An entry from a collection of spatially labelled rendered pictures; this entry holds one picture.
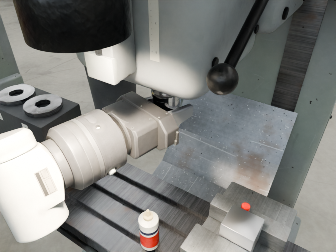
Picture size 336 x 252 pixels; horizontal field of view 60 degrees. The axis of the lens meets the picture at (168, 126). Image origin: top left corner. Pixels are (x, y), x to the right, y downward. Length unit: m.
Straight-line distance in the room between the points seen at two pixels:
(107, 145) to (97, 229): 0.37
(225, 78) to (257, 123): 0.57
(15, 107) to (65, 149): 0.46
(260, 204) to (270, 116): 0.26
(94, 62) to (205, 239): 0.36
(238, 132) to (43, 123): 0.51
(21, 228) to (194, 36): 0.28
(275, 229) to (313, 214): 1.47
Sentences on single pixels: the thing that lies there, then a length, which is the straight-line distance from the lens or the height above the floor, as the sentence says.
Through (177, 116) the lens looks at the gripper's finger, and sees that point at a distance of 0.44.
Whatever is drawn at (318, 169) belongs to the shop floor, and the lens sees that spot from 2.37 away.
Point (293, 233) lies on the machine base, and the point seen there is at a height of 0.20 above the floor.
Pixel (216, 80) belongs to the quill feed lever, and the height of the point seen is 1.37.
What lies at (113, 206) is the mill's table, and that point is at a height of 0.92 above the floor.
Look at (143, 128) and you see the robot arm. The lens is 0.39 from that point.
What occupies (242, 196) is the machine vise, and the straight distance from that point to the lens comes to 0.68.
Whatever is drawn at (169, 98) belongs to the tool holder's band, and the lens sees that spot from 0.43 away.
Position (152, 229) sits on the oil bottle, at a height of 0.99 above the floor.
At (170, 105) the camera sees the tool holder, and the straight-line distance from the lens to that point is 0.44.
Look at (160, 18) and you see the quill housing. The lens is 0.30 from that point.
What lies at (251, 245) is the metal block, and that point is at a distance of 0.54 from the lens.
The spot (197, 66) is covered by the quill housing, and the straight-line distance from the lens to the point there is 0.30.
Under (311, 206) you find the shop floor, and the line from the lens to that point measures 2.09.
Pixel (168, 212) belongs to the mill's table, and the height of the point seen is 0.92.
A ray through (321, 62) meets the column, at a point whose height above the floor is 1.22.
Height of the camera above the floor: 1.49
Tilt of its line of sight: 36 degrees down
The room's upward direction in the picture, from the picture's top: straight up
